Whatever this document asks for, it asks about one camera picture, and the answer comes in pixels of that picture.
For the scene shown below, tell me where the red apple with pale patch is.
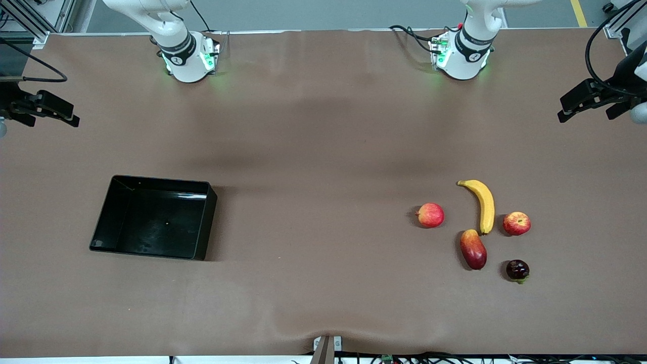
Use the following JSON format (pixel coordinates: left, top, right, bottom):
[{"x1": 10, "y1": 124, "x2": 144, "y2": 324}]
[{"x1": 503, "y1": 211, "x2": 532, "y2": 237}]

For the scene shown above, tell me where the yellow banana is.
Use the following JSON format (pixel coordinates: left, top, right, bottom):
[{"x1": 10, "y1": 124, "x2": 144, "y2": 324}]
[{"x1": 457, "y1": 179, "x2": 496, "y2": 236}]

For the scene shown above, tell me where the black plastic box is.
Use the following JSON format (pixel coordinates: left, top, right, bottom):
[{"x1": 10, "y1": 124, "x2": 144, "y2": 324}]
[{"x1": 89, "y1": 175, "x2": 218, "y2": 261}]

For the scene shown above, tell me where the red yellow mango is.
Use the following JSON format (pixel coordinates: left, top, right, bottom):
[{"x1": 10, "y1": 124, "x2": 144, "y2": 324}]
[{"x1": 459, "y1": 229, "x2": 488, "y2": 270}]

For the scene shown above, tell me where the red apple with stem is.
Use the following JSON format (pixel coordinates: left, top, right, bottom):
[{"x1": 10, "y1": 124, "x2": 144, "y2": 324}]
[{"x1": 415, "y1": 202, "x2": 445, "y2": 229}]

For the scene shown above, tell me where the brown table cover mat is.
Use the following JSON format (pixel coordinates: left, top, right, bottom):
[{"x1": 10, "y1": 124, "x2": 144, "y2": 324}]
[{"x1": 0, "y1": 28, "x2": 647, "y2": 357}]

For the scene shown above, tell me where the aluminium frame post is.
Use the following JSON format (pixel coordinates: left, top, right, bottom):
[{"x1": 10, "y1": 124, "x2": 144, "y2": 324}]
[
  {"x1": 0, "y1": 0, "x2": 76, "y2": 49},
  {"x1": 604, "y1": 0, "x2": 647, "y2": 51}
]

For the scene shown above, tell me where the black base cable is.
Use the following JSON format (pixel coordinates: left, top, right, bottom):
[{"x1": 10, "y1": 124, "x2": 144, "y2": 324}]
[
  {"x1": 190, "y1": 0, "x2": 210, "y2": 33},
  {"x1": 389, "y1": 24, "x2": 445, "y2": 54}
]

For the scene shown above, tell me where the table edge clamp bracket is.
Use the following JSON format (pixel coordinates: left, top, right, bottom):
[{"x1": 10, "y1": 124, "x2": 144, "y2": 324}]
[{"x1": 311, "y1": 335, "x2": 343, "y2": 364}]

